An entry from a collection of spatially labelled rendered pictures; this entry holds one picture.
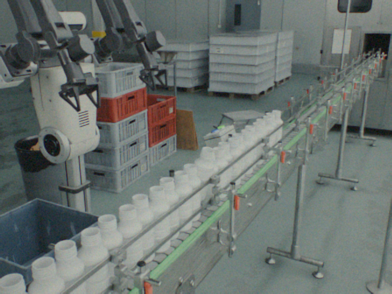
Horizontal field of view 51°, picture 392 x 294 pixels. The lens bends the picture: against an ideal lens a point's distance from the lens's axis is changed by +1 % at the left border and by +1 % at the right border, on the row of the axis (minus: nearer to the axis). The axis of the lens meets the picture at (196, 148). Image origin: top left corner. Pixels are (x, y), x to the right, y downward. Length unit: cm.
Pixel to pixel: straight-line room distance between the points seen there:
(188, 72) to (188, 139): 372
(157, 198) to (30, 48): 72
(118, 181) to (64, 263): 300
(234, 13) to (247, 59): 446
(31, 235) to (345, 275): 196
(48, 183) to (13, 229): 172
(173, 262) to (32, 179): 230
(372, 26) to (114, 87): 345
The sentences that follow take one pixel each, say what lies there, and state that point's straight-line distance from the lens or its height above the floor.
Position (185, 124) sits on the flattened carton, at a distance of 481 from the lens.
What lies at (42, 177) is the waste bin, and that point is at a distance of 322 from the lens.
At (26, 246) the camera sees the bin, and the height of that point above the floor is 79.
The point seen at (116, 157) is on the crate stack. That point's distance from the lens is 371.
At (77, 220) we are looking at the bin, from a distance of 146.
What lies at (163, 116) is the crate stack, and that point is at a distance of 452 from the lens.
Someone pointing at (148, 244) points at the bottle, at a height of 105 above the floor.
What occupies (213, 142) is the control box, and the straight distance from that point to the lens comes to 165.
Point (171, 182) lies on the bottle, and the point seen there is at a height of 116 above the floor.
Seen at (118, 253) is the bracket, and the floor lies 112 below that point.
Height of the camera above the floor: 158
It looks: 18 degrees down
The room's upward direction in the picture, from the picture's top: straight up
